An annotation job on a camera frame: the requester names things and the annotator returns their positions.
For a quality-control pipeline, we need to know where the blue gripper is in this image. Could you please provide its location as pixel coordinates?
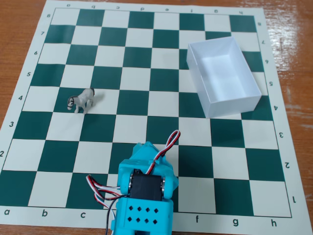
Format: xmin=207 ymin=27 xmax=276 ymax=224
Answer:
xmin=132 ymin=141 xmax=173 ymax=172

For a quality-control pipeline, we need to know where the white grey toy horse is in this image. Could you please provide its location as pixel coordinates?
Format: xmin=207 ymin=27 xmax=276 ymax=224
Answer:
xmin=67 ymin=88 xmax=95 ymax=115

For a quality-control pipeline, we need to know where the white open cardboard box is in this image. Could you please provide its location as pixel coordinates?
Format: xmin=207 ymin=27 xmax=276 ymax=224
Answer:
xmin=186 ymin=36 xmax=262 ymax=119

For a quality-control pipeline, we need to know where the green white chessboard mat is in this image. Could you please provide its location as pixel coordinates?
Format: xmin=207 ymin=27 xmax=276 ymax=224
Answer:
xmin=0 ymin=0 xmax=294 ymax=232

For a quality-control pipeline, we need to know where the looped red white servo cable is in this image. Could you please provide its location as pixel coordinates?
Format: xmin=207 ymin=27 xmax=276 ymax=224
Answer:
xmin=146 ymin=130 xmax=181 ymax=175

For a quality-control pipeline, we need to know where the red white black servo cable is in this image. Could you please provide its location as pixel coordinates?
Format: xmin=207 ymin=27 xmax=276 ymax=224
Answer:
xmin=86 ymin=174 xmax=122 ymax=194
xmin=93 ymin=190 xmax=117 ymax=211

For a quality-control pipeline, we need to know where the thin black cable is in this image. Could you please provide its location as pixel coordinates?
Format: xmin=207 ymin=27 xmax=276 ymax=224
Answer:
xmin=105 ymin=198 xmax=118 ymax=235

